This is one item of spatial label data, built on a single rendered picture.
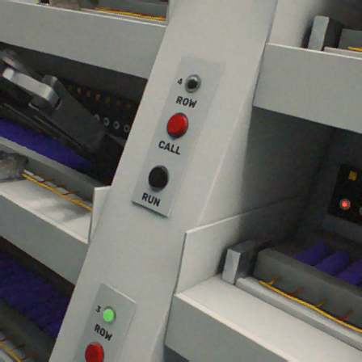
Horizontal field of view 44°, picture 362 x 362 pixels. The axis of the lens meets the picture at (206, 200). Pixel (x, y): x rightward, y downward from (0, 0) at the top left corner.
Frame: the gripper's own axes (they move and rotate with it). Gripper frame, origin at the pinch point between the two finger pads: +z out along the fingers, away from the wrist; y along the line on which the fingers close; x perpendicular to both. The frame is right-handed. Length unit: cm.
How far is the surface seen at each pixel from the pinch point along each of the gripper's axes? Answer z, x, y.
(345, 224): 10.4, -4.1, -23.7
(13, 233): -2.1, 11.5, 2.4
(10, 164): -2.0, 5.5, 8.4
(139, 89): 11.9, -12.5, 11.0
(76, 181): 0.0, 4.0, 0.5
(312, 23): -4.4, -15.1, -18.4
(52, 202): -1.1, 7.1, 1.0
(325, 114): -6.7, -6.7, -23.7
